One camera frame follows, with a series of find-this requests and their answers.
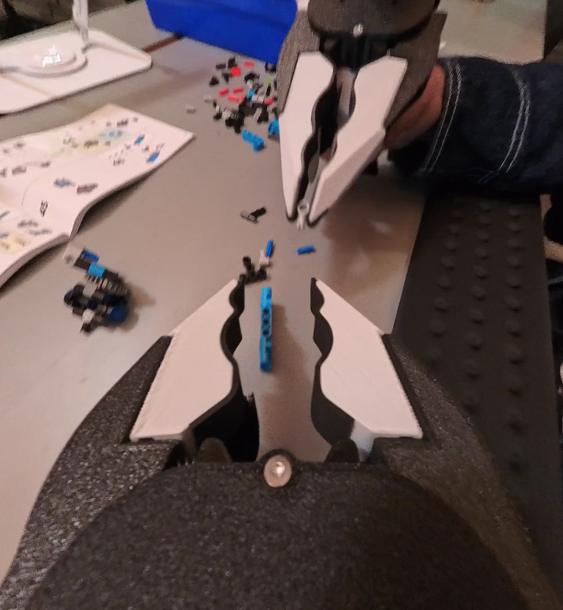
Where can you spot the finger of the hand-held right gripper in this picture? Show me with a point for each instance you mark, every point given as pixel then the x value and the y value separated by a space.
pixel 303 119
pixel 372 119

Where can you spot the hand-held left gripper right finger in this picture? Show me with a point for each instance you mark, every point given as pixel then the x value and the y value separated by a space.
pixel 367 376

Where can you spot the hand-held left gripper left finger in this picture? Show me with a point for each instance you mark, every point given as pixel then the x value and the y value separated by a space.
pixel 186 376

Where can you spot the blue beam brick assembly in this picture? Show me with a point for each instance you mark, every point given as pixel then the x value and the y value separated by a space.
pixel 267 333

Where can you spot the grey desk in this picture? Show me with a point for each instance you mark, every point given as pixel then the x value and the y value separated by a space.
pixel 167 267

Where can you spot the person's right hand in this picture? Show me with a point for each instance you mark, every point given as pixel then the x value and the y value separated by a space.
pixel 419 119

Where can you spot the pile of small brick parts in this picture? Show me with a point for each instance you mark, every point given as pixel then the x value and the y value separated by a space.
pixel 243 105

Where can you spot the small black blue gear assembly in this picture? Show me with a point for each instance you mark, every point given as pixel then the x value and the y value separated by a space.
pixel 98 295

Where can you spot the blue plastic bin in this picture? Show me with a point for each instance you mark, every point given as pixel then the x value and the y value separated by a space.
pixel 215 19

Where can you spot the white folding stand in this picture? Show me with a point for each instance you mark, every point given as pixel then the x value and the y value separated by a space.
pixel 95 66

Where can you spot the instruction booklet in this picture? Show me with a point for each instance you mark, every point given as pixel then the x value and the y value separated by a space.
pixel 72 190

